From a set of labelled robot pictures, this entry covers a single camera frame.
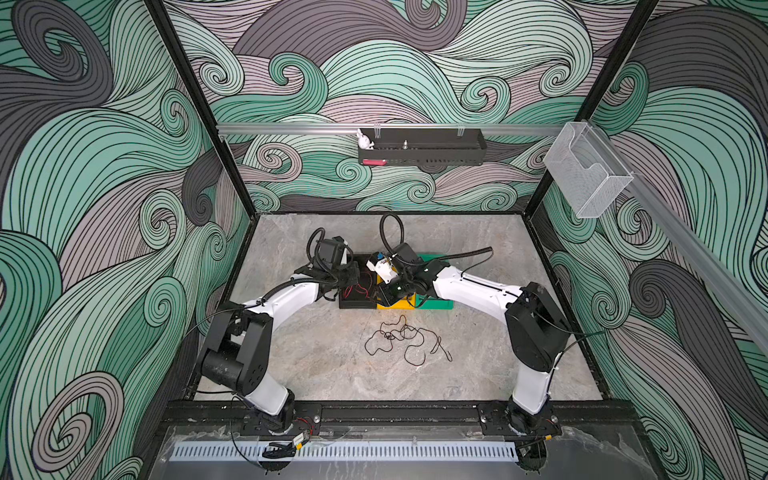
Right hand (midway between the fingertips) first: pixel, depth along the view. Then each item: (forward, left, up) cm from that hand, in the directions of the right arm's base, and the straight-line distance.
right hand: (374, 296), depth 86 cm
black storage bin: (+3, +4, -5) cm, 7 cm away
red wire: (+4, +8, -4) cm, 10 cm away
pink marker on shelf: (+34, +2, +23) cm, 41 cm away
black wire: (-9, -2, -10) cm, 14 cm away
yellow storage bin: (-6, -9, +7) cm, 13 cm away
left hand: (+8, +5, +1) cm, 10 cm away
